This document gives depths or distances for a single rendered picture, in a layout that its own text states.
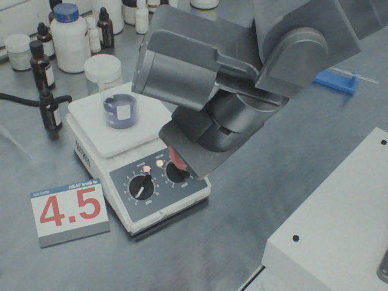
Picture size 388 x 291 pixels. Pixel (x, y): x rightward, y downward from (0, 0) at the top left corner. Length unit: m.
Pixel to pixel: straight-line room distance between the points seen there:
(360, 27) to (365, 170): 0.34
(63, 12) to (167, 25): 0.50
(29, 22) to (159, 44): 0.64
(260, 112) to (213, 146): 0.09
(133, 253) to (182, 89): 0.29
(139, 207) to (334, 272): 0.25
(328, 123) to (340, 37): 0.48
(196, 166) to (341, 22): 0.20
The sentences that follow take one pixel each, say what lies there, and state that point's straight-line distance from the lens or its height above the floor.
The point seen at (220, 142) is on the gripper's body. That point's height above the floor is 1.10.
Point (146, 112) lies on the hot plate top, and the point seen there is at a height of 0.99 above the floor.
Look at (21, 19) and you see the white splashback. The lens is 0.95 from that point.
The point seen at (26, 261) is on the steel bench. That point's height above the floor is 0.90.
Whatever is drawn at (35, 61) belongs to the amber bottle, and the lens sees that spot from 0.82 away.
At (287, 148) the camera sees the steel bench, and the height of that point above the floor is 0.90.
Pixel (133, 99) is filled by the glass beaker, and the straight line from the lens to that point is 0.58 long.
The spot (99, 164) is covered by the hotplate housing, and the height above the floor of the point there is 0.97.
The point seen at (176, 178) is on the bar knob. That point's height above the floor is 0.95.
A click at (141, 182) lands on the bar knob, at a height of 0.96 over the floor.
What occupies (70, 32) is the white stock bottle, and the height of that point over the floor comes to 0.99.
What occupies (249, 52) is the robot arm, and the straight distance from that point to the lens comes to 0.36.
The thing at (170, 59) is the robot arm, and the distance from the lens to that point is 0.35.
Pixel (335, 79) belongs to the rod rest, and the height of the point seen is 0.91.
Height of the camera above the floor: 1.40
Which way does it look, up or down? 45 degrees down
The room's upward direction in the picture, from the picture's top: 4 degrees clockwise
